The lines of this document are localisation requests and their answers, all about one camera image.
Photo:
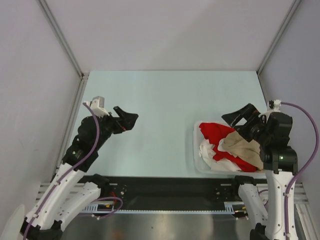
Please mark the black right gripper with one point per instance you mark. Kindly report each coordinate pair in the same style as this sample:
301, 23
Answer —
250, 113

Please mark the slotted cable duct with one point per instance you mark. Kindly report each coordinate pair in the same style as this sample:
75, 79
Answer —
228, 208

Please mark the translucent plastic basket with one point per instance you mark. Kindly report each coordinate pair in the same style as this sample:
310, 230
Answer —
203, 168

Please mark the beige t shirt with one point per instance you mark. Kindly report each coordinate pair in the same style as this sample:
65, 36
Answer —
237, 146

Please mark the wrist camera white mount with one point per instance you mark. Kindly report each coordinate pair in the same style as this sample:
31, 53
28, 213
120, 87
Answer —
273, 106
97, 105

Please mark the aluminium frame post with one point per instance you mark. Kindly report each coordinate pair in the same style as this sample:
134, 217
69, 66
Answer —
283, 26
49, 16

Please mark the right aluminium frame post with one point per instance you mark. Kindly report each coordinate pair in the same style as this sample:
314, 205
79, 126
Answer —
283, 26

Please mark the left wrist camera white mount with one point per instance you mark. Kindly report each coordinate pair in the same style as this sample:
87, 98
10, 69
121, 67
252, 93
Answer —
97, 105

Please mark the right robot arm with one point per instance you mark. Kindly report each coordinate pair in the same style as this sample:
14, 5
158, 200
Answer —
280, 164

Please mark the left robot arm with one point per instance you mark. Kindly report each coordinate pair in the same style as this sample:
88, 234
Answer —
53, 212

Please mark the red t shirt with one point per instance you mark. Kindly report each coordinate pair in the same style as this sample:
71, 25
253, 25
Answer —
215, 133

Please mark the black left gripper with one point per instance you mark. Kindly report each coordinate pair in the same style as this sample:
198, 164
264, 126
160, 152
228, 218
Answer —
127, 120

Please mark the left aluminium frame post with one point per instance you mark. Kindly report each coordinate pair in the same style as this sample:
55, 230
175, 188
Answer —
49, 16

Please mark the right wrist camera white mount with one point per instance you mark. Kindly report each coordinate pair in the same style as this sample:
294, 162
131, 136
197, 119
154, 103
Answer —
273, 106

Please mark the white t shirt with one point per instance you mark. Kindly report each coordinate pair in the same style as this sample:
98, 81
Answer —
207, 153

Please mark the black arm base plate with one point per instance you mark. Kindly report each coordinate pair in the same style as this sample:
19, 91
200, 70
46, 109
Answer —
213, 189

